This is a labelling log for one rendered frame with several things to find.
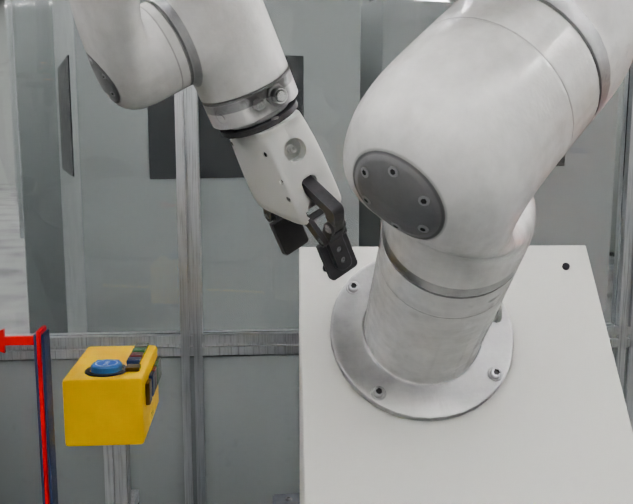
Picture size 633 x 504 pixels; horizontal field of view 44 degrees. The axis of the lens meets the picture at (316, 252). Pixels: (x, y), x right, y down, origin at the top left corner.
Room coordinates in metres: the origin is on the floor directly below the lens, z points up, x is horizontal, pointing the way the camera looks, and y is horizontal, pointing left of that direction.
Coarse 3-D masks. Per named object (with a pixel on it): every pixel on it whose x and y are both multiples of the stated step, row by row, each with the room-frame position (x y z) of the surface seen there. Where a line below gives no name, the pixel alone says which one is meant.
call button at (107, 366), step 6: (102, 360) 1.00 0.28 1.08; (108, 360) 1.00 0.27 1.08; (114, 360) 1.00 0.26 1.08; (96, 366) 0.98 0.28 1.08; (102, 366) 0.98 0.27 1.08; (108, 366) 0.98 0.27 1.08; (114, 366) 0.98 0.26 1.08; (120, 366) 0.99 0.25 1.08; (96, 372) 0.97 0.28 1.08; (102, 372) 0.97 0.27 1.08; (108, 372) 0.97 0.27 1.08; (114, 372) 0.98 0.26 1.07
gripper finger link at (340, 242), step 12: (324, 228) 0.71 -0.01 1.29; (336, 240) 0.72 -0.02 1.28; (348, 240) 0.74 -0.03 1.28; (324, 252) 0.72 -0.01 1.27; (336, 252) 0.72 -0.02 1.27; (348, 252) 0.73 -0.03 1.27; (324, 264) 0.73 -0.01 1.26; (336, 264) 0.73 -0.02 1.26; (348, 264) 0.73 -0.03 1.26; (336, 276) 0.74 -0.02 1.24
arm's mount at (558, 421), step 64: (576, 256) 0.87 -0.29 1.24; (320, 320) 0.81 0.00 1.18; (512, 320) 0.81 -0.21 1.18; (576, 320) 0.82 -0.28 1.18; (320, 384) 0.76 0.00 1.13; (512, 384) 0.77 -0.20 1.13; (576, 384) 0.77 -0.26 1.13; (320, 448) 0.72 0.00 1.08; (384, 448) 0.72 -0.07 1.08; (448, 448) 0.72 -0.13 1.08; (512, 448) 0.72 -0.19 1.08; (576, 448) 0.72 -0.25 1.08
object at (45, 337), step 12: (48, 336) 0.75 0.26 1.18; (48, 348) 0.74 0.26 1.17; (48, 360) 0.74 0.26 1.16; (48, 372) 0.74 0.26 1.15; (48, 384) 0.74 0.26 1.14; (48, 396) 0.74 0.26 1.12; (48, 408) 0.73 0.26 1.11; (48, 420) 0.73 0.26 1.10; (48, 432) 0.73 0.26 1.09; (48, 444) 0.73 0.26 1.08; (48, 456) 0.73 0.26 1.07; (48, 468) 0.73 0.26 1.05
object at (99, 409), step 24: (96, 360) 1.04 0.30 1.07; (120, 360) 1.04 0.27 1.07; (144, 360) 1.04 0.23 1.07; (72, 384) 0.95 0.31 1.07; (96, 384) 0.96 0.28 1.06; (120, 384) 0.96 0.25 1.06; (144, 384) 0.98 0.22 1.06; (72, 408) 0.95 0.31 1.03; (96, 408) 0.96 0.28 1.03; (120, 408) 0.96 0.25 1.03; (144, 408) 0.97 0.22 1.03; (72, 432) 0.95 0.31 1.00; (96, 432) 0.96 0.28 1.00; (120, 432) 0.96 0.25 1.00; (144, 432) 0.97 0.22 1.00
